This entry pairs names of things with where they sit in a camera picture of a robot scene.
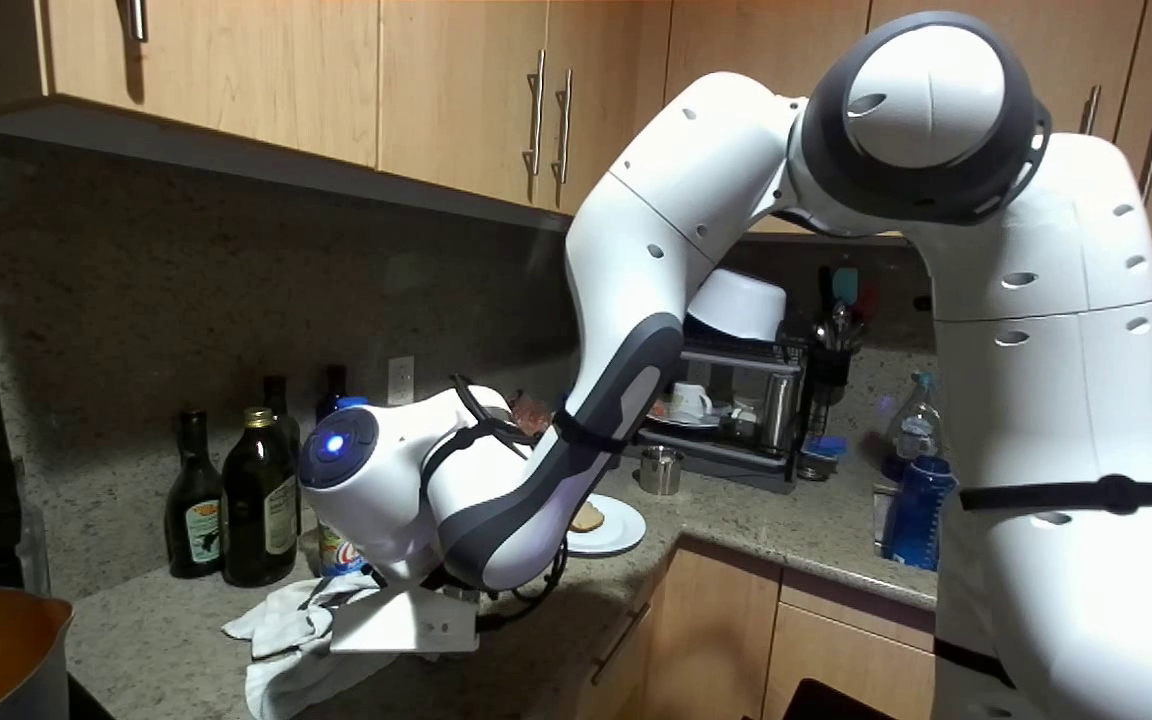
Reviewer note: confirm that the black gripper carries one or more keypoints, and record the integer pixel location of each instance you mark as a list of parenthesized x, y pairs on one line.
[(438, 619)]

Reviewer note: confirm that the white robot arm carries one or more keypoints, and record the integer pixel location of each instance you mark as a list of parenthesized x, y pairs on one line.
[(1039, 260)]

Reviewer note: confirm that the slice of brown bread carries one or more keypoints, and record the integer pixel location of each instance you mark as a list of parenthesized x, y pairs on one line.
[(586, 519)]

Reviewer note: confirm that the dark olive oil bottle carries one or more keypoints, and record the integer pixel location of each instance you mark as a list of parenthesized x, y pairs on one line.
[(259, 505)]

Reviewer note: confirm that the dark green wine bottle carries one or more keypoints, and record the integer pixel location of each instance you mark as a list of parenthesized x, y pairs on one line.
[(193, 505)]

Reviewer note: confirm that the white crumpled cloth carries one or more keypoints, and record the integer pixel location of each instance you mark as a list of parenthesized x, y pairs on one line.
[(285, 637)]

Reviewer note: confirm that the white round plate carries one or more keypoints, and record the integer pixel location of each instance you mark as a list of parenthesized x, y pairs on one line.
[(616, 533)]

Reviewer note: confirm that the small metal cup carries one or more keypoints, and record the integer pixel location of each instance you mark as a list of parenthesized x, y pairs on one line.
[(657, 471)]

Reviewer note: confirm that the black dish rack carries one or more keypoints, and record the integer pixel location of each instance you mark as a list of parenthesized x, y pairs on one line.
[(732, 402)]

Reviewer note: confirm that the orange cooking pot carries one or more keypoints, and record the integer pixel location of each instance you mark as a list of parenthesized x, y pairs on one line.
[(33, 677)]

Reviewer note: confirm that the white bowl upside down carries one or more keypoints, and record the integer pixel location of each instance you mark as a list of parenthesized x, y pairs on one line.
[(736, 306)]

